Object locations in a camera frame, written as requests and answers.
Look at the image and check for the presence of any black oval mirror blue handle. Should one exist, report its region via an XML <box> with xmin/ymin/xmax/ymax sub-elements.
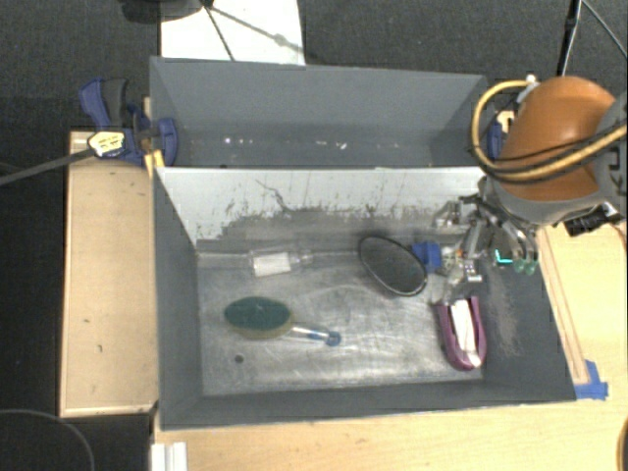
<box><xmin>356</xmin><ymin>234</ymin><xmax>442</xmax><ymax>298</ymax></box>

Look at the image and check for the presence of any green scrub brush clear handle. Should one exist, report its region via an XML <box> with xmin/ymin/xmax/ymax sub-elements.
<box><xmin>223</xmin><ymin>295</ymin><xmax>342</xmax><ymax>348</ymax></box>

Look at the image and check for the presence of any black cylinder on white bracket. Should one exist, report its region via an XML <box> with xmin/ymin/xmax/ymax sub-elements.
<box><xmin>562</xmin><ymin>202</ymin><xmax>620</xmax><ymax>237</ymax></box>

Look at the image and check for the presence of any pale wood board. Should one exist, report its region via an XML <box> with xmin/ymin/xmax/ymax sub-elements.
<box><xmin>58</xmin><ymin>130</ymin><xmax>161</xmax><ymax>419</ymax></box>

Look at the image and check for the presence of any grey metal bin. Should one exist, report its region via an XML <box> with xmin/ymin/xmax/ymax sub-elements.
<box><xmin>146</xmin><ymin>55</ymin><xmax>578</xmax><ymax>431</ymax></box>

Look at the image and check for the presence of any purple and white stapler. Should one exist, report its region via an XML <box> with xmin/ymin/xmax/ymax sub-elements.
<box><xmin>431</xmin><ymin>295</ymin><xmax>489</xmax><ymax>373</ymax></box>

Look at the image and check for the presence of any clear plastic bottle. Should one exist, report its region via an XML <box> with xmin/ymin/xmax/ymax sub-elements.
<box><xmin>198</xmin><ymin>246</ymin><xmax>365</xmax><ymax>279</ymax></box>

